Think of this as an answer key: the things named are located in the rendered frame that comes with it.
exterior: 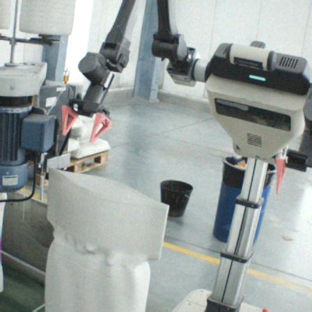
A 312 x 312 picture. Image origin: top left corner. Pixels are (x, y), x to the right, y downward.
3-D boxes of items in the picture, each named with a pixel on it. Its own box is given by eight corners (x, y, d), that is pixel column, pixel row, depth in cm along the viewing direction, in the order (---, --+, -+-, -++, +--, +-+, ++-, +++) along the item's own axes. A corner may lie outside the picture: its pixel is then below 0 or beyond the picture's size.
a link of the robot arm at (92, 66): (131, 57, 129) (106, 53, 132) (114, 36, 118) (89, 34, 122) (115, 93, 126) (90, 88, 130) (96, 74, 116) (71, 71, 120)
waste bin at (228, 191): (268, 232, 394) (284, 164, 377) (252, 254, 349) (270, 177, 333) (220, 219, 414) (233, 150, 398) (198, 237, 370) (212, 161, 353)
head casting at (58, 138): (69, 153, 177) (77, 77, 169) (28, 165, 156) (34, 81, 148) (17, 136, 190) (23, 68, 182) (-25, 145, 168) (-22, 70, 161)
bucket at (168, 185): (193, 212, 424) (198, 185, 418) (180, 221, 399) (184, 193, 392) (165, 203, 437) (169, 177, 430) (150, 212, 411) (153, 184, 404)
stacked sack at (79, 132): (113, 131, 528) (115, 119, 525) (78, 141, 470) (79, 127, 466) (83, 124, 547) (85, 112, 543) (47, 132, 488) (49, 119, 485)
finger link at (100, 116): (92, 140, 118) (106, 106, 119) (70, 134, 121) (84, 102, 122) (103, 148, 124) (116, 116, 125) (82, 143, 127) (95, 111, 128)
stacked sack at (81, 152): (112, 152, 535) (113, 139, 531) (77, 164, 477) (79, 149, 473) (83, 144, 553) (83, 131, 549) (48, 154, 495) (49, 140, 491)
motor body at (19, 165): (37, 187, 132) (42, 104, 125) (2, 200, 119) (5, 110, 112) (3, 174, 138) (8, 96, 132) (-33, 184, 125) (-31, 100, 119)
